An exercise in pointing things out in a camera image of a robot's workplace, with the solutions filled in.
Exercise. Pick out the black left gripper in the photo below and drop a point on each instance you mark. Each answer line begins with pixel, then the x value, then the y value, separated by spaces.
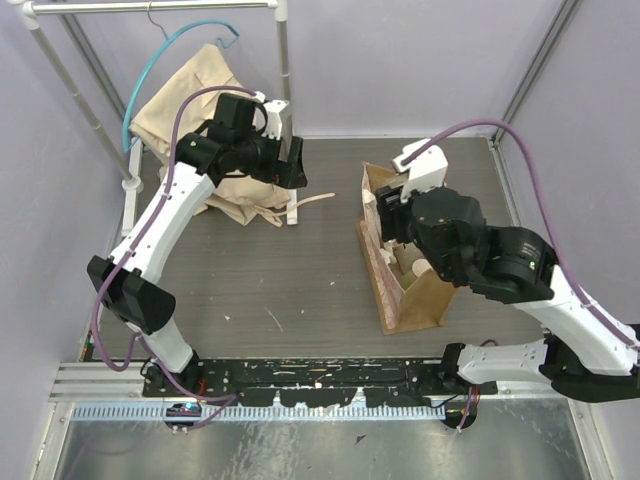
pixel 291 163

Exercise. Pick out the brown canvas bag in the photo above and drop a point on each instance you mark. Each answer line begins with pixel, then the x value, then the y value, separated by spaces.
pixel 425 304

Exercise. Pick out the grey slotted cable duct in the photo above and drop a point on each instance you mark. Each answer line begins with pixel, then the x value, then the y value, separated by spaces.
pixel 190 412

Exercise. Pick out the white metal clothes rack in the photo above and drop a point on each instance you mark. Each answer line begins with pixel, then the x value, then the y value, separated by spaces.
pixel 129 160

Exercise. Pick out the green lotion pump bottle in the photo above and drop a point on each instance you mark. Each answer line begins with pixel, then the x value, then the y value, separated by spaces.
pixel 417 268

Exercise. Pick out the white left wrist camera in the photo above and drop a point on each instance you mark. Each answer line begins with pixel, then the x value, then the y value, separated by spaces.
pixel 272 119

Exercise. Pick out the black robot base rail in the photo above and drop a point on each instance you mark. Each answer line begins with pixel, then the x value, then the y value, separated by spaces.
pixel 314 383

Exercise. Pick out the beige cargo shorts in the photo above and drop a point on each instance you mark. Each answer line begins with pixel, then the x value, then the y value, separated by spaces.
pixel 203 117

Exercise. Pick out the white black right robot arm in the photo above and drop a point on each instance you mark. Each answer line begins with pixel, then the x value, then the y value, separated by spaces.
pixel 515 266

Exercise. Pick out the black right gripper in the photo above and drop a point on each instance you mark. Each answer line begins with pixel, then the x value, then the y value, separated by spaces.
pixel 390 210

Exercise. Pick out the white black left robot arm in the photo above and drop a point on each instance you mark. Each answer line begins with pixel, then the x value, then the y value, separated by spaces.
pixel 126 281

